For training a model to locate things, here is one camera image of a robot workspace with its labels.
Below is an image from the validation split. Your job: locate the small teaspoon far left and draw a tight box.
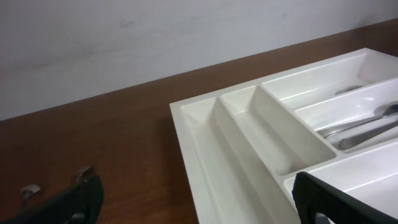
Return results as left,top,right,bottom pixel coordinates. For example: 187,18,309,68
20,184,42,213

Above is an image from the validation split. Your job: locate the small teaspoon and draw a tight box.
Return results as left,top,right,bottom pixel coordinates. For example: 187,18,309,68
20,184,42,213
73,165,93,184

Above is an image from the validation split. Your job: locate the white plastic cutlery tray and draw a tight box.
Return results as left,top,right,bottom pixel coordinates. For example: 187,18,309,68
170,49,397,223

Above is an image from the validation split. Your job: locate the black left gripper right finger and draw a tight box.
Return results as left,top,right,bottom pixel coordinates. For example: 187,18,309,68
292,172,397,224

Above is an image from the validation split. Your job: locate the metal fork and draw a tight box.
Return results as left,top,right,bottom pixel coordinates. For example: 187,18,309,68
317,104,397,138
338,121,397,151

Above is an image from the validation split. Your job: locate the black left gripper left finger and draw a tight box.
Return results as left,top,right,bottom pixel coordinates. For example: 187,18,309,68
1,175,104,224

